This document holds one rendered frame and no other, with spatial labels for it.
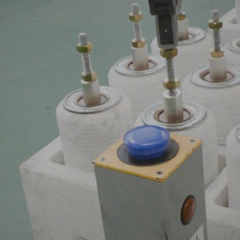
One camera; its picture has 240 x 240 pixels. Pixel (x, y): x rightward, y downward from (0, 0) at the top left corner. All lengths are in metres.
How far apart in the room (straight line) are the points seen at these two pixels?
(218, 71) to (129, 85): 0.12
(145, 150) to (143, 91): 0.33
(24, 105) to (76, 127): 0.67
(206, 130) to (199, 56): 0.25
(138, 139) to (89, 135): 0.24
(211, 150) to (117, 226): 0.21
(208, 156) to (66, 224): 0.21
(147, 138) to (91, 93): 0.26
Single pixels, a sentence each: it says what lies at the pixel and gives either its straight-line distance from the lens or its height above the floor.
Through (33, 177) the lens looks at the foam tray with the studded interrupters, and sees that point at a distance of 0.82.
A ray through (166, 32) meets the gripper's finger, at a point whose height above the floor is 0.36.
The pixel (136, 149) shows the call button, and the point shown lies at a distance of 0.52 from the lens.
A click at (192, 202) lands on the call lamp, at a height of 0.27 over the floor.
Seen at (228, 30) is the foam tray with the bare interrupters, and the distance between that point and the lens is 1.22.
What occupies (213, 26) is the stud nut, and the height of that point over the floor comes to 0.32.
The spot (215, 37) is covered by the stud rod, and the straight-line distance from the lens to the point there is 0.81.
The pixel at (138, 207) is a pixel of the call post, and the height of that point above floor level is 0.28.
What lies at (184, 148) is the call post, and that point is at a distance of 0.54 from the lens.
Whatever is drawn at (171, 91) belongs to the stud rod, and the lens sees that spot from 0.72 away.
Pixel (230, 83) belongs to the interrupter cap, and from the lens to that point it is 0.80.
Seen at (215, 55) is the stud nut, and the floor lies 0.28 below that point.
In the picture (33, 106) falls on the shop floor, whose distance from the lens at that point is 1.42.
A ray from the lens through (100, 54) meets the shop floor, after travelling 1.66.
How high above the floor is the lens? 0.58
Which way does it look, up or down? 27 degrees down
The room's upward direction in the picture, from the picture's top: 7 degrees counter-clockwise
